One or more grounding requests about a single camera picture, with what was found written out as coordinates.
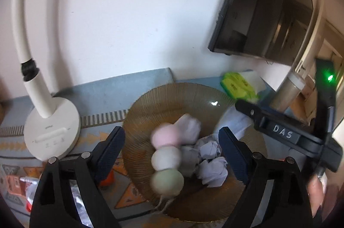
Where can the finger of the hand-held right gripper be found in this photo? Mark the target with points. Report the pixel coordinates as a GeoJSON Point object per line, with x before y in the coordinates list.
{"type": "Point", "coordinates": [248, 111]}

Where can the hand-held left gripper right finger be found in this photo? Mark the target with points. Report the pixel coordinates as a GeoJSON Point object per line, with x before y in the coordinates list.
{"type": "Point", "coordinates": [232, 152]}

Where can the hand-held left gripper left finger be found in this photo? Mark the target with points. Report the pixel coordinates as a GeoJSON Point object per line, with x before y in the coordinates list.
{"type": "Point", "coordinates": [115, 148]}

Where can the amber ribbed glass bowl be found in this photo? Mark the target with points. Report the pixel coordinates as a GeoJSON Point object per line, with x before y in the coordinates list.
{"type": "Point", "coordinates": [139, 136]}

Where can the three-ball plush dango toy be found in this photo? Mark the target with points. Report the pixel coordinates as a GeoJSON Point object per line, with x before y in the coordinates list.
{"type": "Point", "coordinates": [165, 159]}

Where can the red snack packet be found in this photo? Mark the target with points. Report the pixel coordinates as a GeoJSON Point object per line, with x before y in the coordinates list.
{"type": "Point", "coordinates": [27, 186]}

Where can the person's right hand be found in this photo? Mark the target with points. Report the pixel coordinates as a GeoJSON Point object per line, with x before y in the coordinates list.
{"type": "Point", "coordinates": [315, 194]}

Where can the white tissue pack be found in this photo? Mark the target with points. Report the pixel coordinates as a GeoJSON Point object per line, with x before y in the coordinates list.
{"type": "Point", "coordinates": [255, 81]}

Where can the small orange tangerine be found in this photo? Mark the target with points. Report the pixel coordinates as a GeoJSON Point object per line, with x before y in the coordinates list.
{"type": "Point", "coordinates": [107, 181]}

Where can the beige tumbler with white lid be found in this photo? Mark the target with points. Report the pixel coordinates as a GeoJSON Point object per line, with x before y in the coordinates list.
{"type": "Point", "coordinates": [286, 93]}

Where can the crumpled grey paper ball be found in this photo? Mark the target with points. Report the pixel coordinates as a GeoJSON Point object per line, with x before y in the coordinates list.
{"type": "Point", "coordinates": [189, 159]}

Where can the blue patterned table mat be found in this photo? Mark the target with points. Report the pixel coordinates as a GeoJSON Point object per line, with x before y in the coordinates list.
{"type": "Point", "coordinates": [107, 98]}

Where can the silver foil packet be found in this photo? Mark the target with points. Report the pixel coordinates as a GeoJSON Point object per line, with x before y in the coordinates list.
{"type": "Point", "coordinates": [78, 198]}

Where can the white desk lamp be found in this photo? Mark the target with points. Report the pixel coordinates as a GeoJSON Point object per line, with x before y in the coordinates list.
{"type": "Point", "coordinates": [53, 131]}

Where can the black monitor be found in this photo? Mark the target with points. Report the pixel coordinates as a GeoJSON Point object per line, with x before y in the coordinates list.
{"type": "Point", "coordinates": [255, 15]}

